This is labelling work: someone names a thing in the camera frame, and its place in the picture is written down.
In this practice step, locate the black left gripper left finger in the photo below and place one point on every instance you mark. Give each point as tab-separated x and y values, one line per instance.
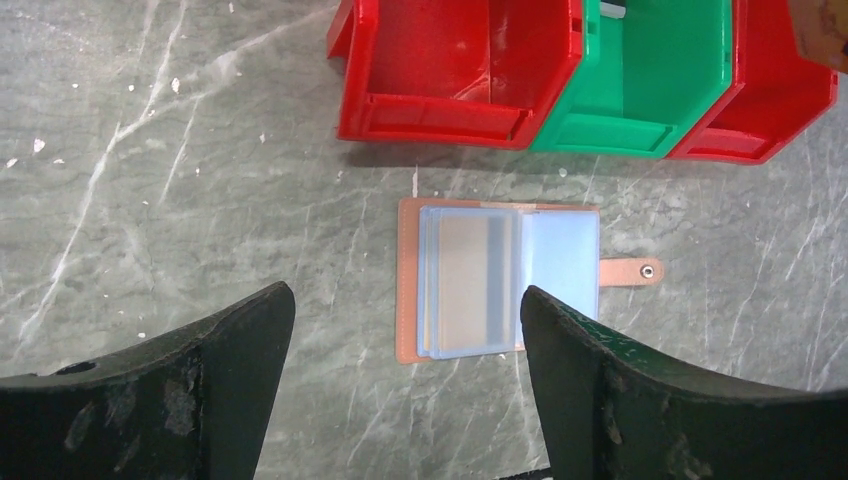
192	403

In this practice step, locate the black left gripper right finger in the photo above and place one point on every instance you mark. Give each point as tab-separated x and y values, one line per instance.
611	407

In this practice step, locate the tan leather card holder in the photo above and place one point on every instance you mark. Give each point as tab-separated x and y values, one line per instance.
555	247

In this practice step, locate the silver card in holder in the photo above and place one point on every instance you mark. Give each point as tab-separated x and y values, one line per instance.
474	280

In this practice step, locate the red bin with gold card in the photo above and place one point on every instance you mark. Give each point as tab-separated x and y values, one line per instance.
774	94

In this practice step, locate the red bin with black card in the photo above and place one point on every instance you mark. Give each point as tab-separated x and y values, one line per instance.
481	73

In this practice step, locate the silver credit card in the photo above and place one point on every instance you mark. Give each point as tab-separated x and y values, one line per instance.
615	9

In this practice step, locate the green plastic bin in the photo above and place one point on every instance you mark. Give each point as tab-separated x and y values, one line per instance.
645	79

